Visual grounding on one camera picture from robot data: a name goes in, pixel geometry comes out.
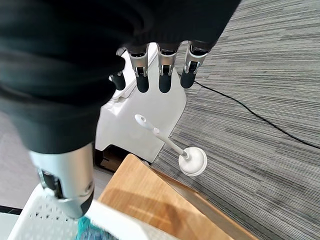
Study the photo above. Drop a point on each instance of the light wooden table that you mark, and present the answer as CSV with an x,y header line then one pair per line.
x,y
160,200

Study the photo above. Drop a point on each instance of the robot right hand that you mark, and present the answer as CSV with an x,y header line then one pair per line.
x,y
62,62

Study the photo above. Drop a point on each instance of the white toilet brush with holder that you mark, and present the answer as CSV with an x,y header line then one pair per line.
x,y
185,155

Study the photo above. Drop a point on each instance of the white plastic laundry basket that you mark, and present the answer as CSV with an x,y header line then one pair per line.
x,y
50,220

